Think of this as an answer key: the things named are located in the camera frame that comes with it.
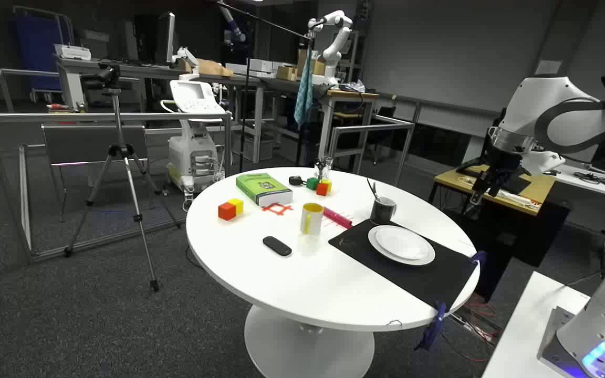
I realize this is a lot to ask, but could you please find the green book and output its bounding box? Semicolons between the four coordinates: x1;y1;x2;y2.
233;171;294;211

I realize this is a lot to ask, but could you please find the white plate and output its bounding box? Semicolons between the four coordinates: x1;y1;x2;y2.
366;224;439;269

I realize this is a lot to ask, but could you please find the dark upright monitor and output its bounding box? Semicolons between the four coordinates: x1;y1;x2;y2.
154;8;178;68

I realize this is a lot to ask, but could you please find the grey camera tripod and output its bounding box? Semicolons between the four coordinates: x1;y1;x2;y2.
62;82;183;295

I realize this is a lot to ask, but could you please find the white equipment cart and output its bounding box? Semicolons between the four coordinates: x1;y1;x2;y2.
159;78;229;207

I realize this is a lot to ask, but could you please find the small red cube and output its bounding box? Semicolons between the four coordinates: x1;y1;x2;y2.
216;200;240;224

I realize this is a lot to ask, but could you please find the blue cabinet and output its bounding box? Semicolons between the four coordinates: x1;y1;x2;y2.
10;7;73;93

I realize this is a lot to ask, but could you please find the dark grey mug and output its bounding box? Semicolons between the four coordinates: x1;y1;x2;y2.
371;195;399;228

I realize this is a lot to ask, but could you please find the grey metal frame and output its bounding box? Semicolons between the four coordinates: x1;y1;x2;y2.
0;68;235;266

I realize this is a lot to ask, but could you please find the metal frame table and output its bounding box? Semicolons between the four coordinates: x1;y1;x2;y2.
315;89;420;185

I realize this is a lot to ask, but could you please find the black placemat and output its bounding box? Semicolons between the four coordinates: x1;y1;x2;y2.
328;216;479;316

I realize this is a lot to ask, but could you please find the white paper sign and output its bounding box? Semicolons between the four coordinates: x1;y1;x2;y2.
534;59;566;78

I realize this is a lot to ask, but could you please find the teal cloth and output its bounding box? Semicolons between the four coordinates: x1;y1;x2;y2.
292;59;317;130

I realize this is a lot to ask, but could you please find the grey robot mounting plate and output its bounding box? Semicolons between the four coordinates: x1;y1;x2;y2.
536;304;594;378

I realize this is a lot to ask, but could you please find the white and yellow mug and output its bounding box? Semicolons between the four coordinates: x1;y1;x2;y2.
298;202;328;238

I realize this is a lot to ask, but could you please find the cardboard box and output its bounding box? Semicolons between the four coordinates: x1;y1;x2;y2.
195;59;235;81
275;61;303;84

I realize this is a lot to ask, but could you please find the wooden top table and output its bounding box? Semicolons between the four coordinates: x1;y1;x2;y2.
434;165;571;302

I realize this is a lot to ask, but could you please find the white table pedestal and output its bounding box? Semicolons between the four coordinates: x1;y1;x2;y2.
241;302;378;378

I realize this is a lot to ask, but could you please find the black boom stand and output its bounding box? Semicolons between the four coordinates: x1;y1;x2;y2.
215;0;320;172

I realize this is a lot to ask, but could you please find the white robot platform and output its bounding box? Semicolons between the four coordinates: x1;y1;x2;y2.
482;271;593;378

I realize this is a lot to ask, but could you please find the black oval remote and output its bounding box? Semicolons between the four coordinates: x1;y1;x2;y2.
261;234;294;258

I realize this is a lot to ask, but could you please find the blue tape strip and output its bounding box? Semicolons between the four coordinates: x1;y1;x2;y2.
417;300;455;354
468;249;492;274

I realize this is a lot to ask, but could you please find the black tripod camera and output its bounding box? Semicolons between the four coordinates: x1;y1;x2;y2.
94;61;124;91

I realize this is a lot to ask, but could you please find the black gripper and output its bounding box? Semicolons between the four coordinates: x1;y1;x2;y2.
468;137;530;216

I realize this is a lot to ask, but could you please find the long grey workbench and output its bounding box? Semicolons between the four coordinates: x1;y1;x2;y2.
57;59;383;171

